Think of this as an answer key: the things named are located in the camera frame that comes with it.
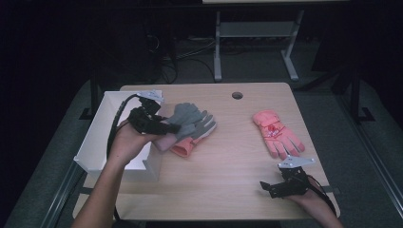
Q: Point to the person's left hand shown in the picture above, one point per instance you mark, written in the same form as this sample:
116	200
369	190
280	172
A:
128	144

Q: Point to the pink glove with red print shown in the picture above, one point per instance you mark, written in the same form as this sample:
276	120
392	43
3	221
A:
277	134

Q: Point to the person's right hand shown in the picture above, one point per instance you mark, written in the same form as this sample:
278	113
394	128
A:
315	201

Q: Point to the grey metal floor rail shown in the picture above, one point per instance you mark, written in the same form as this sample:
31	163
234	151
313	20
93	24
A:
370	155
58	199

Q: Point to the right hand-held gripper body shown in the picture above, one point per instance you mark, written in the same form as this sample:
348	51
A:
294	183

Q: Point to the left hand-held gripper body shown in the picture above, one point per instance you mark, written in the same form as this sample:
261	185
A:
142	120

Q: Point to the black metal stand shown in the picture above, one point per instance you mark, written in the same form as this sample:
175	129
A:
356	101
93	98

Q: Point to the white metal desk frame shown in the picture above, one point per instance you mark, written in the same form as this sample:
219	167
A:
253	30

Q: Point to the pink glove with grey palm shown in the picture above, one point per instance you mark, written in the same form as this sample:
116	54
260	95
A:
185	148

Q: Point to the white box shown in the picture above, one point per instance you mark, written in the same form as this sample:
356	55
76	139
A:
95	142

